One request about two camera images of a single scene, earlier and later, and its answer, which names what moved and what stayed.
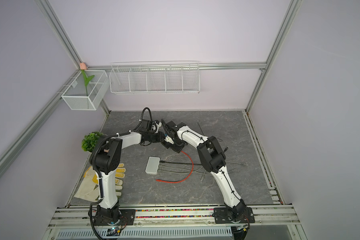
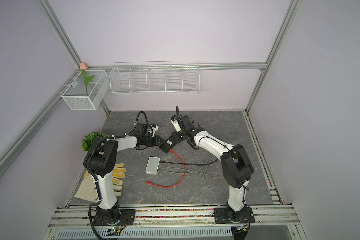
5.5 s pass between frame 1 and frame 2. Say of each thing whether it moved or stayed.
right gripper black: moved
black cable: stayed
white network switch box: stayed
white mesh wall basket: stayed
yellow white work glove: stayed
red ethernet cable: moved
